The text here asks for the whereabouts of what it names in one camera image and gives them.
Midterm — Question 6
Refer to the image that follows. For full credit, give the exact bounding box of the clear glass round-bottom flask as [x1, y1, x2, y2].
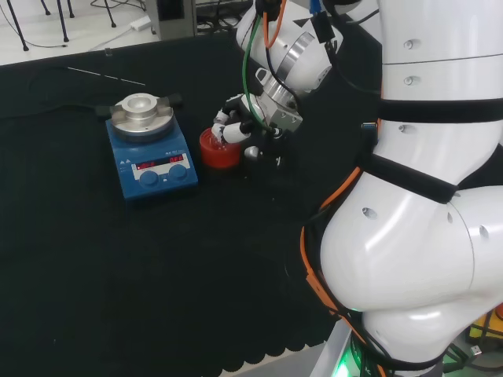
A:
[207, 131, 233, 152]

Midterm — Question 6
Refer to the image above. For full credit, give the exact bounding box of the red flask support ring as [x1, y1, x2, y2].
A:
[199, 127, 243, 170]

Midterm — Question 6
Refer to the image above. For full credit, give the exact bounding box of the black tripod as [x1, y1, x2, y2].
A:
[90, 0, 117, 28]
[0, 0, 75, 52]

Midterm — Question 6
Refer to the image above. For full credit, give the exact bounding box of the thin metal probe rod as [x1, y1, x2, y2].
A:
[66, 66, 146, 86]

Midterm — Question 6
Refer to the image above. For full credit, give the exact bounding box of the black cable bundle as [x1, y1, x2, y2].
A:
[196, 0, 251, 35]

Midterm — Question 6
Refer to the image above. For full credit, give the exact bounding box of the orange cable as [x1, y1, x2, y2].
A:
[262, 0, 394, 377]

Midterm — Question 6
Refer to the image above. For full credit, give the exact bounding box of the blue heater with steel plate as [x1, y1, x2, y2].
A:
[96, 92, 200, 203]

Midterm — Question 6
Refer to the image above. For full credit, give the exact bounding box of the black bench cloth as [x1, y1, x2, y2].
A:
[0, 29, 503, 374]

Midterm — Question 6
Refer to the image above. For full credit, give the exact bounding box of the grey cabinet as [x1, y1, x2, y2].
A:
[151, 0, 197, 40]

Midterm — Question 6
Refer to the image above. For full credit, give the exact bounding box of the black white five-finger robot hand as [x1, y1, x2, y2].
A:
[213, 93, 303, 170]

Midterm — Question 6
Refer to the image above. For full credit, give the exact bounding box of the green cable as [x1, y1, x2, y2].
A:
[241, 13, 278, 134]

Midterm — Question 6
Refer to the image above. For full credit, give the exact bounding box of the thick black power cable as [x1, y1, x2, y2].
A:
[0, 104, 99, 121]

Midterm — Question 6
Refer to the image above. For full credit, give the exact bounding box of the black blue-tipped USB plug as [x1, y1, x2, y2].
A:
[360, 121, 381, 155]

